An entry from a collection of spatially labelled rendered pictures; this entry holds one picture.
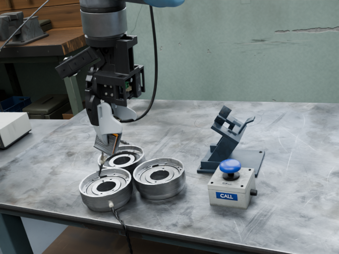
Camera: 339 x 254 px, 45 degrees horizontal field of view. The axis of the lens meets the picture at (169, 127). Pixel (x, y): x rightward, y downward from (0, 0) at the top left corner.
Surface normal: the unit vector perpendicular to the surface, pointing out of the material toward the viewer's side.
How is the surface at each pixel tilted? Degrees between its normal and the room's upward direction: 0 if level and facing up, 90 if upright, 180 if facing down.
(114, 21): 97
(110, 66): 91
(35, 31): 73
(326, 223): 0
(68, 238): 0
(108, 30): 97
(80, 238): 0
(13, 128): 90
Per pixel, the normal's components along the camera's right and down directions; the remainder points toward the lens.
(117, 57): -0.42, 0.44
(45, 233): -0.14, -0.90
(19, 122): 0.93, 0.02
